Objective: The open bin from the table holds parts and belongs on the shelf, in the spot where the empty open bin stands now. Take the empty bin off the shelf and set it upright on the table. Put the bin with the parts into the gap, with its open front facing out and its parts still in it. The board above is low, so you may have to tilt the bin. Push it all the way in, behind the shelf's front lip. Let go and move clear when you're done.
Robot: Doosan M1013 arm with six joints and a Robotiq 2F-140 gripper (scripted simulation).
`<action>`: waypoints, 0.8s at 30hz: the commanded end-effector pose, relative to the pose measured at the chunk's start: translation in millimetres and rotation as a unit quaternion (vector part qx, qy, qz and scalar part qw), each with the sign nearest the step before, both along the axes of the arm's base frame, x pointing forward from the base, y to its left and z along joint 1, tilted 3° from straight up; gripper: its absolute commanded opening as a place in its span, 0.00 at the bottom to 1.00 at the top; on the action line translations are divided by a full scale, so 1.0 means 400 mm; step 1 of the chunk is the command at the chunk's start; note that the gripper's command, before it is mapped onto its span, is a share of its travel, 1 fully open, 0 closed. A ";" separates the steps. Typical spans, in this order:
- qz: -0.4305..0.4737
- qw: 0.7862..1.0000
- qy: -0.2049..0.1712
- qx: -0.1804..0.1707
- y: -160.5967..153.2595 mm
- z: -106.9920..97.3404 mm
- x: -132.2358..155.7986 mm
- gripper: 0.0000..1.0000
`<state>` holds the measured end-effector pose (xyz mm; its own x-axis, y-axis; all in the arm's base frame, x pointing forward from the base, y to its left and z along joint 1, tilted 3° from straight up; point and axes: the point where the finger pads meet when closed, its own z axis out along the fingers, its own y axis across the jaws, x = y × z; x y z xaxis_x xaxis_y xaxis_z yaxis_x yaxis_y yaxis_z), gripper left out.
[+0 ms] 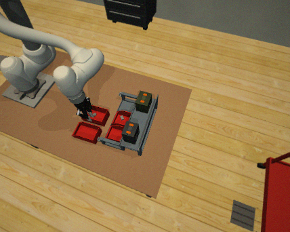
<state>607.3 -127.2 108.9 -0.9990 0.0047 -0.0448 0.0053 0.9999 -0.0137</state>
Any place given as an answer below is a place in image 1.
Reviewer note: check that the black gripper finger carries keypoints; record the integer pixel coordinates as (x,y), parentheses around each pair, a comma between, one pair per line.
(84,115)
(89,107)

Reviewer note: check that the grey metal shelf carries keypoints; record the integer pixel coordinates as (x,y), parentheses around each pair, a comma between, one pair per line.
(137,117)

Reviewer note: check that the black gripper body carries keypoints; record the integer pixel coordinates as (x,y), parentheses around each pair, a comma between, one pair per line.
(81,105)

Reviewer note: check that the red open-front bin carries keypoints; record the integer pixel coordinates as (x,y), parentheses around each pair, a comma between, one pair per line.
(117,120)
(101,117)
(114,133)
(87,132)

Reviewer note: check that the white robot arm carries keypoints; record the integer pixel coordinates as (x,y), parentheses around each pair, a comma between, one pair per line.
(38,54)

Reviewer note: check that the dark green case with orange latches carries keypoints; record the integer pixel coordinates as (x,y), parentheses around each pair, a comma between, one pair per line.
(143,102)

